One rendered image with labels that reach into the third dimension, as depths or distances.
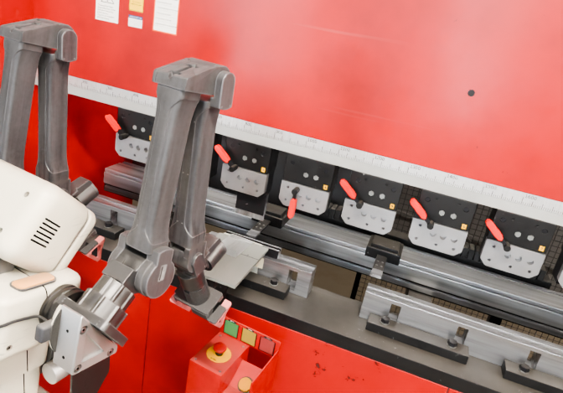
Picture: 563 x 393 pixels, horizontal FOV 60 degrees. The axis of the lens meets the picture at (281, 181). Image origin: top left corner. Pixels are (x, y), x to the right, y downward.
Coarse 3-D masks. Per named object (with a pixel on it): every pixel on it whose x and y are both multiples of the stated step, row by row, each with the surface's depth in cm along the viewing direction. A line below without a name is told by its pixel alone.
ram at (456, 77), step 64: (64, 0) 155; (128, 0) 148; (192, 0) 141; (256, 0) 135; (320, 0) 129; (384, 0) 124; (448, 0) 119; (512, 0) 115; (128, 64) 154; (256, 64) 140; (320, 64) 134; (384, 64) 128; (448, 64) 123; (512, 64) 118; (320, 128) 139; (384, 128) 133; (448, 128) 127; (512, 128) 122; (448, 192) 132
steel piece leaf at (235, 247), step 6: (222, 240) 157; (228, 240) 158; (234, 240) 158; (240, 240) 159; (228, 246) 154; (234, 246) 155; (240, 246) 156; (246, 246) 156; (228, 252) 150; (234, 252) 149; (240, 252) 152
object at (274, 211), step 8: (272, 208) 181; (280, 208) 182; (264, 216) 177; (272, 216) 176; (280, 216) 176; (256, 224) 172; (264, 224) 174; (272, 224) 177; (280, 224) 176; (248, 232) 165; (256, 232) 166
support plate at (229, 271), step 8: (248, 248) 156; (256, 248) 157; (264, 248) 158; (224, 256) 148; (232, 256) 149; (240, 256) 150; (248, 256) 151; (256, 256) 152; (216, 264) 143; (224, 264) 144; (232, 264) 145; (240, 264) 146; (248, 264) 147; (208, 272) 138; (216, 272) 139; (224, 272) 140; (232, 272) 141; (240, 272) 141; (248, 272) 143; (216, 280) 136; (224, 280) 136; (232, 280) 137; (240, 280) 138
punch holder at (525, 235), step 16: (496, 224) 130; (512, 224) 128; (528, 224) 127; (544, 224) 126; (496, 240) 131; (512, 240) 130; (528, 240) 128; (544, 240) 127; (480, 256) 133; (496, 256) 132; (512, 256) 130; (528, 256) 129; (544, 256) 128; (512, 272) 132; (528, 272) 130
